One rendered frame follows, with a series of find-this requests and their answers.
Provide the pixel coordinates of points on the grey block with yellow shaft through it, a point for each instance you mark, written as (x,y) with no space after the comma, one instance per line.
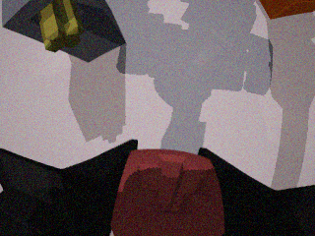
(83,28)

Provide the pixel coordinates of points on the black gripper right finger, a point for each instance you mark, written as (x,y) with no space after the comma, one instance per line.
(251,208)

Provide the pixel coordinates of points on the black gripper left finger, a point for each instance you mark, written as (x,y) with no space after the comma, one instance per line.
(84,194)

